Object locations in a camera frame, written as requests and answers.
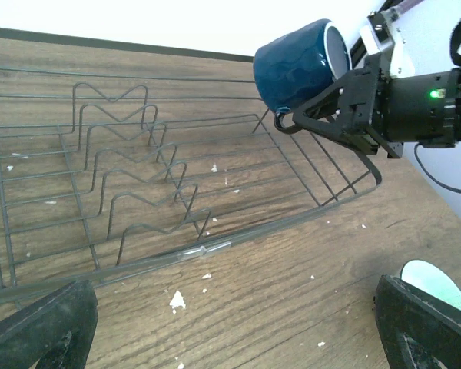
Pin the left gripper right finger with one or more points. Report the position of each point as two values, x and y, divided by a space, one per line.
417 330

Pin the black wire dish rack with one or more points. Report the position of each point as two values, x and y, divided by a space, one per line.
108 176

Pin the dark blue ceramic mug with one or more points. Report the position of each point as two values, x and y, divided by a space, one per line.
298 66

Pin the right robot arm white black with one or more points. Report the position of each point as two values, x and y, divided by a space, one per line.
426 109

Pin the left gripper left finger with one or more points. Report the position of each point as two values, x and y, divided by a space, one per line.
54 332

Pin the light green patterned bowl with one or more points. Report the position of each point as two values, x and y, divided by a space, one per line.
432 280

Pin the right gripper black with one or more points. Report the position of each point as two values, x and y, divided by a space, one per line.
349 112

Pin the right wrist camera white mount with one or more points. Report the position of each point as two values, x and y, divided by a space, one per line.
381 34

